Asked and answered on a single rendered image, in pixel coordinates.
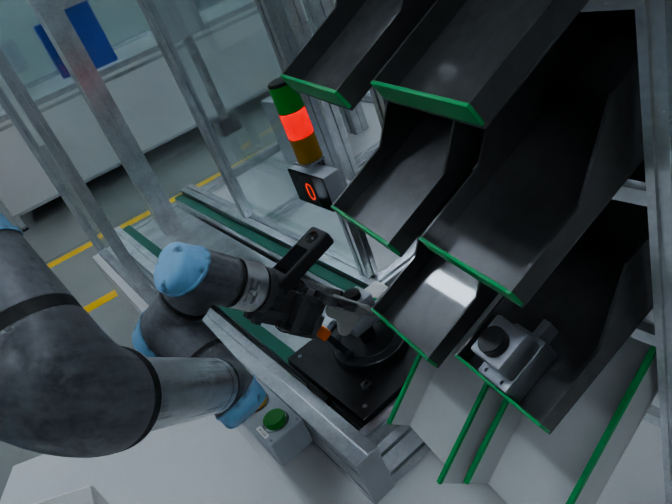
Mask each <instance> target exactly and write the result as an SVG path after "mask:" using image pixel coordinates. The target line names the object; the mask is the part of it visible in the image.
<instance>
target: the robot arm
mask: <svg viewBox="0 0 672 504"><path fill-rule="evenodd" d="M333 243H334V241H333V239H332V237H331V236H330V235H329V233H327V232H325V231H323V230H321V229H318V228H316V227H311V228H310V229H309V230H308V231H307V232H306V233H305V234H304V235H303V236H302V237H301V238H300V240H299V241H298V242H297V243H296V244H295V245H294V246H293V247H292V248H291V249H290V250H289V251H288V252H287V253H286V254H285V255H284V256H283V257H282V258H281V259H280V260H279V262H278V263H277V264H276V265H275V266H274V267H273V268H269V267H265V266H264V265H262V264H260V263H256V262H253V261H249V260H246V259H242V258H238V257H234V256H231V255H227V254H224V253H220V252H217V251H213V250H210V249H207V248H206V247H204V246H200V245H191V244H186V243H182V242H172V243H170V244H168V245H167V246H166V247H165V248H164V249H163V250H162V251H161V253H160V255H159V257H158V262H157V264H156V265H155V269H154V284H155V287H156V288H157V290H158V293H157V294H156V296H155V297H154V299H153V300H152V302H151V303H150V305H149V306H148V308H147V309H145V310H144V312H143V313H142V314H141V316H140V319H139V321H138V323H137V324H136V326H135V329H134V331H133V333H132V343H133V346H134V348H135V349H132V348H130V347H125V346H119V345H118V344H116V343H115V342H114V341H113V340H112V339H111V338H110V337H109V336H108V335H107V334H106V333H105V332H104V331H103V330H102V329H101V328H100V327H99V325H98V324H97V323H96V322H95V321H94V320H93V318H92V317H91V316H90V315H89V314H88V313H87V311H86V310H85V309H84V308H83V307H82V306H81V305H80V304H79V302H78V301H77V300H76V299H75V297H74V296H73V295H72V294H71V293H70V291H69V290H68V289H67V288H66V287H65V286H64V284H63V283H62V282H61V281H60V280H59V278H58V277H57V276H56V275H55V274H54V273H53V271H52V270H51V269H50V268H49V267H48V265H47V264H46V263H45V262H44V261H43V260H42V258H41V257H40V256H39V255H38V254H37V252H36V251H35V250H34V249H33V248H32V247H31V245H30V244H29V243H28V242H27V241H26V239H25V238H24V237H23V232H22V231H21V230H20V229H19V228H18V227H16V226H13V225H12V224H11V223H10V222H9V220H8V219H7V218H6V217H5V216H4V215H3V214H2V213H1V212H0V441H3V442H6V443H8V444H11V445H14V446H16V447H19V448H21V449H25V450H29V451H33V452H37V453H41V454H47V455H54V456H61V457H73V458H92V457H101V456H108V455H112V454H115V453H118V452H122V451H124V450H127V449H130V448H132V447H134V446H135V445H137V444H138V443H140V442H141V441H142V440H144V439H145V438H146V437H147V436H148V435H149V433H150V432H151V431H155V430H158V429H162V428H166V427H170V426H173V425H177V424H181V423H185V422H188V421H192V420H196V419H200V418H203V417H207V416H211V415H215V418H216V419H217V420H219V421H220V422H221V423H222V424H223V425H224V426H225V427H226V428H228V429H234V428H236V427H238V426H239V425H240V424H242V423H243V422H244V421H245V420H247V419H248V418H249V417H250V416H251V415H252V414H253V413H254V412H255V411H256V410H257V409H258V408H259V407H260V406H261V404H262V403H263V402H264V400H265V398H266V392H265V390H264V389H263V387H262V386H261V385H260V384H259V382H258V381H257V380H256V377H255V376H254V375H252V374H251V373H250V372H249V371H248V370H247V369H246V368H245V367H244V366H243V364H242V363H241V362H240V361H239V360H238V359H237V358H236V357H235V356H234V355H233V353H232V352H231V351H230V350H229V349H228V348H227V347H226V346H225V345H224V343H223V342H222V341H221V340H220V339H219V338H218V337H217V336H216V335H215V334H214V332H213V331H212V330H211V329H210V328H209V327H208V326H207V325H206V324H205V323H204V321H203V320H202V319H203V318H204V316H205V315H206V314H207V312H208V311H209V308H210V307H211V305H218V306H222V307H227V308H232V309H237V310H241V311H244V313H243V315H242V316H243V317H245V318H246V319H248V320H250V322H251V323H253V324H256V325H260V326H261V323H264V324H269V325H274V326H275V327H276V326H278V328H277V327H276V328H277V329H278V330H279V331H281V332H284V333H289V334H290V335H295V336H300V337H305V338H310V339H316V336H317V333H318V331H319V329H320V328H321V326H322V323H323V321H324V318H325V317H324V316H322V314H323V311H324V309H325V306H326V305H327V307H326V309H325V312H326V315H327V316H328V317H330V318H332V319H335V320H336V321H337V328H338V333H339V334H340V335H342V336H347V335H349V334H350V333H351V331H352V330H353V328H354V327H355V325H356V324H357V323H358V321H359V320H360V318H361V317H362V316H364V315H366V316H371V317H375V313H374V312H373V311H371V307H370V306H369V305H367V304H363V303H360V302H357V301H354V300H350V299H347V298H345V297H342V296H343V294H344V293H343V291H341V290H339V289H336V288H333V287H330V286H327V285H324V284H321V283H318V282H314V281H311V280H308V279H305V278H302V277H303V276H304V274H305V273H306V272H307V271H308V270H309V269H310V268H311V267H312V266H313V265H314V264H315V263H316V262H317V261H318V259H319V258H320V257H321V256H322V255H323V254H324V253H325V252H326V251H327V250H328V249H329V248H330V247H331V245H332V244H333ZM335 307H337V308H335ZM338 308H341V309H338ZM342 309H344V310H342ZM284 327H285V328H284ZM282 330H284V331H282ZM285 331H286V332H285Z"/></svg>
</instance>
